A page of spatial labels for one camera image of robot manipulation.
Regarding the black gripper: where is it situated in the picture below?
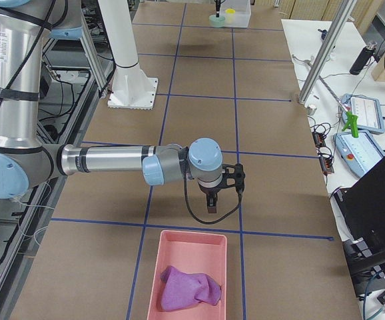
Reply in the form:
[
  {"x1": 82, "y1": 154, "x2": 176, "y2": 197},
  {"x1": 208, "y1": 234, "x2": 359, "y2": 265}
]
[{"x1": 199, "y1": 185, "x2": 221, "y2": 214}]

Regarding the yellow plastic cup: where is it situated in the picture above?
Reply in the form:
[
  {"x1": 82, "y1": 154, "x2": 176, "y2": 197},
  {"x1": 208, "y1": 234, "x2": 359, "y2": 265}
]
[{"x1": 224, "y1": 8, "x2": 236, "y2": 24}]

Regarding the green bowl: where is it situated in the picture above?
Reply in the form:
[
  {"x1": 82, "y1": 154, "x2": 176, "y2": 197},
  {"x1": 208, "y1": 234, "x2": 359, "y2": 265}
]
[{"x1": 208, "y1": 14, "x2": 226, "y2": 28}]

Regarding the purple cloth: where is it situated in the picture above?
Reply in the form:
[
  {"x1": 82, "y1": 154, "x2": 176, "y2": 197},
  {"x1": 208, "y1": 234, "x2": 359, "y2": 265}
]
[{"x1": 160, "y1": 265, "x2": 222, "y2": 311}]

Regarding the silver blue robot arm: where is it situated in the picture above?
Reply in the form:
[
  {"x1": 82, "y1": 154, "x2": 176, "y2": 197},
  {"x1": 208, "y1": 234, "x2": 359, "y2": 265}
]
[{"x1": 0, "y1": 1, "x2": 223, "y2": 213}]

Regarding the translucent white plastic box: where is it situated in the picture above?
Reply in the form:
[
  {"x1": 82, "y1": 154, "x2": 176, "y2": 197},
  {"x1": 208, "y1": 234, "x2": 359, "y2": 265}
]
[{"x1": 220, "y1": 0, "x2": 251, "y2": 28}]

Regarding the pink plastic tray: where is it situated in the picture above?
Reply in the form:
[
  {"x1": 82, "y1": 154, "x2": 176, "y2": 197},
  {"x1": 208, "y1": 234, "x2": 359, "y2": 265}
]
[{"x1": 147, "y1": 230, "x2": 227, "y2": 319}]

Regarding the black usb hub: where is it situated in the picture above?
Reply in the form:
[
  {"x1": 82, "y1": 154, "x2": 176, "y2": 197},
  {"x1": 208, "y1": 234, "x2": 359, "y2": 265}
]
[{"x1": 312, "y1": 132, "x2": 326, "y2": 148}]

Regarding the teach pendant near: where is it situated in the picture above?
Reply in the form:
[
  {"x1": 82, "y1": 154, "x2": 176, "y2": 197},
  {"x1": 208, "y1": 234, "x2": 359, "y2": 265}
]
[{"x1": 334, "y1": 130, "x2": 385, "y2": 177}]

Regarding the teach pendant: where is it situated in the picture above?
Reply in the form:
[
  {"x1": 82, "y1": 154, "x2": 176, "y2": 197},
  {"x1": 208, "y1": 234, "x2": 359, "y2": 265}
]
[
  {"x1": 334, "y1": 130, "x2": 385, "y2": 177},
  {"x1": 341, "y1": 94, "x2": 385, "y2": 134}
]

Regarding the black water bottle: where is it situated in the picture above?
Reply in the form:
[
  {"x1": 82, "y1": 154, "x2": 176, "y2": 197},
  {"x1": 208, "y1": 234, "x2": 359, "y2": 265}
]
[{"x1": 349, "y1": 41, "x2": 377, "y2": 75}]

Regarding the green clamp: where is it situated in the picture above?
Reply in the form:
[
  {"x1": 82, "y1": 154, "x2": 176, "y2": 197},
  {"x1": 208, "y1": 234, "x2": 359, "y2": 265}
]
[{"x1": 342, "y1": 111, "x2": 359, "y2": 138}]

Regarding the black laptop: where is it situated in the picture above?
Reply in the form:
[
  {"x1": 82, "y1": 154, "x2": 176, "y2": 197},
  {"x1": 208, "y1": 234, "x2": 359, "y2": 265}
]
[{"x1": 334, "y1": 156, "x2": 385, "y2": 253}]

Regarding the teach pendant far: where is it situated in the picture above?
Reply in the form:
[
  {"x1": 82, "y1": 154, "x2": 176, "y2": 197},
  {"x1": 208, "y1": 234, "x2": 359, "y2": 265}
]
[{"x1": 341, "y1": 94, "x2": 385, "y2": 134}]

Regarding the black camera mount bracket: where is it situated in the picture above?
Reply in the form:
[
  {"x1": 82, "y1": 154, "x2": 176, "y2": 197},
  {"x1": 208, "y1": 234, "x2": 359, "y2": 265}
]
[{"x1": 219, "y1": 163, "x2": 245, "y2": 195}]

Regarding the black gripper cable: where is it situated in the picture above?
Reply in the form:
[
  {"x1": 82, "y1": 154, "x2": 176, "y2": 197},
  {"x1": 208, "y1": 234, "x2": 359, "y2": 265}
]
[{"x1": 183, "y1": 176, "x2": 243, "y2": 225}]

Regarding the white pedestal column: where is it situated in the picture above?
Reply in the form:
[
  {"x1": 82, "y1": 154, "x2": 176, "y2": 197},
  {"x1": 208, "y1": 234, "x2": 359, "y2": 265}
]
[{"x1": 99, "y1": 0, "x2": 159, "y2": 110}]

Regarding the aluminium frame post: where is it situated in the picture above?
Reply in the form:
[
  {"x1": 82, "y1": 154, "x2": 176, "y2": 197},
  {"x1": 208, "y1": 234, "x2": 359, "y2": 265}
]
[{"x1": 298, "y1": 0, "x2": 357, "y2": 105}]

